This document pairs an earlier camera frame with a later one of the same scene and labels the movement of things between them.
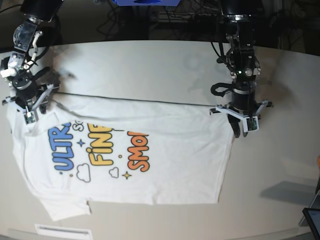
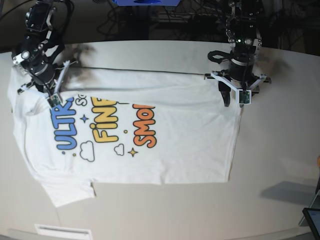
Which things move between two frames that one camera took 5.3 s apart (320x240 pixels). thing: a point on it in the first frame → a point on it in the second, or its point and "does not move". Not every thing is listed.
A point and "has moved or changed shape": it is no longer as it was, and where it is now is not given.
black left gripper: (243, 94) → (240, 69)
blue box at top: (146, 2) does not move
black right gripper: (25, 86) → (42, 74)
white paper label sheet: (63, 231) does not move
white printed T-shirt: (84, 149) has moved or changed shape
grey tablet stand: (315, 204) does not move
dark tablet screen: (312, 217) does not move
